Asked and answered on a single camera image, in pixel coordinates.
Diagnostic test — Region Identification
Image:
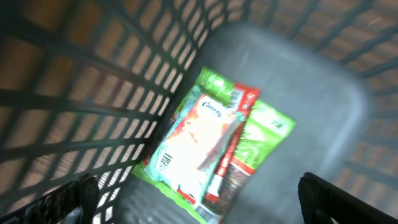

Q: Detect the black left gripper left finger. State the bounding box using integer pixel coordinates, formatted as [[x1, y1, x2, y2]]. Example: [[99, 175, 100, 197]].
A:
[[1, 174, 100, 224]]

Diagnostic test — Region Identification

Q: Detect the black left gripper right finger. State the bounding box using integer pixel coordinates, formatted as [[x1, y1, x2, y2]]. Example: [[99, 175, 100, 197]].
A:
[[298, 172, 397, 224]]

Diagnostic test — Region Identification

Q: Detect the green Haribo candy bag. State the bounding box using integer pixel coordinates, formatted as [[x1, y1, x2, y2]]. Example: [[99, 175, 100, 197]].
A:
[[133, 68, 295, 223]]

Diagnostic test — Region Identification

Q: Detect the red tissue pack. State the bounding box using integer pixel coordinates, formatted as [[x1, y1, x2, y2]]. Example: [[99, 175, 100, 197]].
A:
[[144, 94, 245, 200]]

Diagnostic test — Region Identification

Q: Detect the red stick sachet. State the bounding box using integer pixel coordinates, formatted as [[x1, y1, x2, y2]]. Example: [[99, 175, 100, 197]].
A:
[[205, 83, 260, 203]]

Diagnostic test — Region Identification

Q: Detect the grey plastic mesh basket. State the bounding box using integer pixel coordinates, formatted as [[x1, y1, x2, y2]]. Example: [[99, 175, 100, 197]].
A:
[[1, 0, 397, 223]]

